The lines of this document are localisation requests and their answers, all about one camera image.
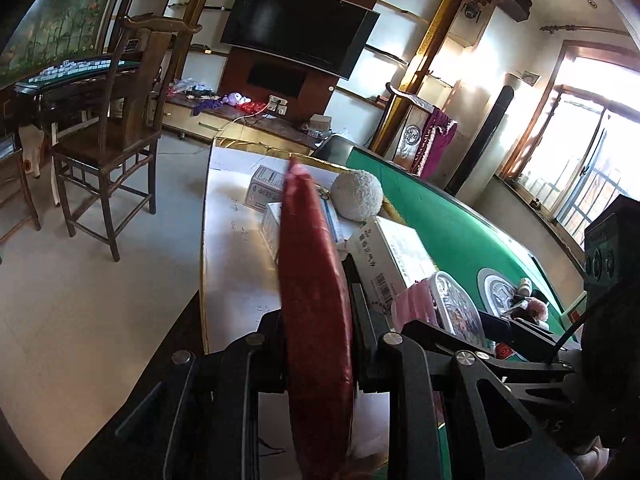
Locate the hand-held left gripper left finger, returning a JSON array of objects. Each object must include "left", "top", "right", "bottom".
[{"left": 62, "top": 310, "right": 288, "bottom": 480}]

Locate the white blue-striped carton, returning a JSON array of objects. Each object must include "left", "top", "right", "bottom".
[{"left": 260, "top": 195, "right": 346, "bottom": 261}]

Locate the tall back wooden chair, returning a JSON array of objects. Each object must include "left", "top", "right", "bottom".
[{"left": 50, "top": 15, "right": 203, "bottom": 263}]

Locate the flower wall mural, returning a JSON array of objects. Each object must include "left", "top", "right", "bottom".
[{"left": 0, "top": 0, "right": 126, "bottom": 86}]

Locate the green gold cardboard storage box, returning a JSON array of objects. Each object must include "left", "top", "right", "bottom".
[{"left": 199, "top": 135, "right": 408, "bottom": 480}]

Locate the long white carton box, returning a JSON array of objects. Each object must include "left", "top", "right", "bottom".
[{"left": 346, "top": 216, "right": 438, "bottom": 313}]

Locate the dark wooden chair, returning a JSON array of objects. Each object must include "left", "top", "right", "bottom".
[{"left": 0, "top": 130, "right": 41, "bottom": 246}]

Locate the tall black column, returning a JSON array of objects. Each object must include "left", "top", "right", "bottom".
[{"left": 445, "top": 85, "right": 516, "bottom": 196}]

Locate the row of mahjong tiles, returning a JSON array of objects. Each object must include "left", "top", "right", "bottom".
[{"left": 27, "top": 59, "right": 113, "bottom": 86}]

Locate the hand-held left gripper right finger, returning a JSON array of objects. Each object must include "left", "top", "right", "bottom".
[{"left": 350, "top": 282, "right": 583, "bottom": 480}]

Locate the white plastic bag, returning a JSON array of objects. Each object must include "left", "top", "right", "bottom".
[{"left": 20, "top": 125, "right": 48, "bottom": 178}]

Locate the window with metal bars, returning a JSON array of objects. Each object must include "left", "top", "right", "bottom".
[{"left": 495, "top": 42, "right": 640, "bottom": 241}]

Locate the black television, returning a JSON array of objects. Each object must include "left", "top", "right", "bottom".
[{"left": 220, "top": 0, "right": 381, "bottom": 80}]

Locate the purple fringed cloth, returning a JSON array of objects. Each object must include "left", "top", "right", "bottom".
[{"left": 417, "top": 107, "right": 458, "bottom": 178}]

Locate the dark mahjong table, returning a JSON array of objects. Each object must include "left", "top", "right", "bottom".
[{"left": 12, "top": 57, "right": 126, "bottom": 126}]

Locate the white fluffy ball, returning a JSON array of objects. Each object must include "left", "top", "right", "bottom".
[{"left": 330, "top": 170, "right": 384, "bottom": 222}]

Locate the person's right hand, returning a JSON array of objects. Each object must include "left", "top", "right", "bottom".
[{"left": 572, "top": 447, "right": 612, "bottom": 480}]

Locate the round table control panel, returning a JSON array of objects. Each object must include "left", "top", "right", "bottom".
[{"left": 477, "top": 267, "right": 521, "bottom": 318}]

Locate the carved back wooden chair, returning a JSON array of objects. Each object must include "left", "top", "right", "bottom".
[{"left": 385, "top": 82, "right": 458, "bottom": 176}]

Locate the red foil bag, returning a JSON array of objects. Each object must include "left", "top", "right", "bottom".
[{"left": 276, "top": 156, "right": 357, "bottom": 480}]

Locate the pink fluffy puff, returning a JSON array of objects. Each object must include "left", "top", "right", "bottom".
[{"left": 525, "top": 296, "right": 551, "bottom": 322}]

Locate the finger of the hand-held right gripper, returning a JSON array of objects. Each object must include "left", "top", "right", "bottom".
[
  {"left": 401, "top": 319, "right": 574, "bottom": 377},
  {"left": 479, "top": 311, "right": 562, "bottom": 352}
]

